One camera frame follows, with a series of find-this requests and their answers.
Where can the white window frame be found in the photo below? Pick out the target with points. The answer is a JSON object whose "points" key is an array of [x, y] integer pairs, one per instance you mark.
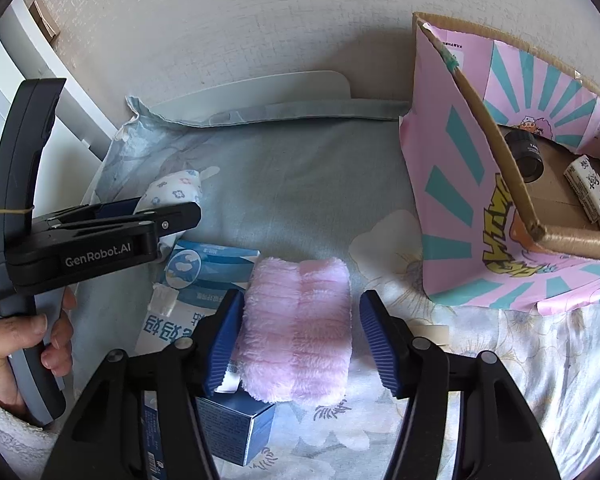
{"points": [[40, 70]]}

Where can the small beige card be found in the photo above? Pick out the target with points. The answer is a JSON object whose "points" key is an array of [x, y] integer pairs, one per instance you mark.
{"points": [[432, 336]]}

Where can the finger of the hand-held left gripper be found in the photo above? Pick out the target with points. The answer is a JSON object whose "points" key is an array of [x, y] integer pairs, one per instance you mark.
{"points": [[177, 217], [117, 207]]}

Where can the grey-blue pillow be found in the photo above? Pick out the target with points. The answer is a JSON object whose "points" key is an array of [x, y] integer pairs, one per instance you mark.
{"points": [[290, 175]]}

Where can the small white printed box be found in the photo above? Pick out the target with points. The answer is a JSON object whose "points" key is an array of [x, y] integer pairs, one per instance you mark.
{"points": [[587, 187]]}

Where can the brown cardboard piece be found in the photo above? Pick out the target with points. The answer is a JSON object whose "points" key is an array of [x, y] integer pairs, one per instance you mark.
{"points": [[44, 17]]}

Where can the pink printed cardboard box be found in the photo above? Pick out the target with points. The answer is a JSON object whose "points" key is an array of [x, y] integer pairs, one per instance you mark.
{"points": [[450, 195]]}

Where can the white flower-print packet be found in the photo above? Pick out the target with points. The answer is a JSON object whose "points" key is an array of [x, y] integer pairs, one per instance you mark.
{"points": [[175, 187]]}

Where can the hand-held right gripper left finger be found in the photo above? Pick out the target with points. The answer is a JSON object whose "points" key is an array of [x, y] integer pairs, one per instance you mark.
{"points": [[224, 342]]}

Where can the light blue carton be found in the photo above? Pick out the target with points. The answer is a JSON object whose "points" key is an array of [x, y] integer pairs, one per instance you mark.
{"points": [[200, 272]]}

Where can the white board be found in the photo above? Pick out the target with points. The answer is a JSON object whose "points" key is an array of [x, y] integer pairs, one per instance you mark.
{"points": [[280, 89]]}

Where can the person's left forearm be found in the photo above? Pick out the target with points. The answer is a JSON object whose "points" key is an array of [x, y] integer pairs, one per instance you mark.
{"points": [[10, 440]]}

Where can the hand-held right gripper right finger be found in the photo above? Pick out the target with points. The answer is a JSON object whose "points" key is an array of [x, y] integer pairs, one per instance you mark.
{"points": [[380, 342]]}

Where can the person's left hand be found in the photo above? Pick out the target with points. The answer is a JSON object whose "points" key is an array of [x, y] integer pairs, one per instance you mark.
{"points": [[0, 345]]}

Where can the pink fluffy cloth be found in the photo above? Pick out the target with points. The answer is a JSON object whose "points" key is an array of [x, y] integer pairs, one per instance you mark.
{"points": [[300, 330]]}

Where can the floral bed sheet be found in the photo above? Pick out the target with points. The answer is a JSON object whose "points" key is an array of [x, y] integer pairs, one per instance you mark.
{"points": [[530, 365]]}

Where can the black cylindrical lens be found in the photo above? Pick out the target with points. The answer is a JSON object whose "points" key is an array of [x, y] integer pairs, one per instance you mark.
{"points": [[525, 155]]}

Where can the dark blue small box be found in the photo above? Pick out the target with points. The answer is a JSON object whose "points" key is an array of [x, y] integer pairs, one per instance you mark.
{"points": [[240, 425]]}

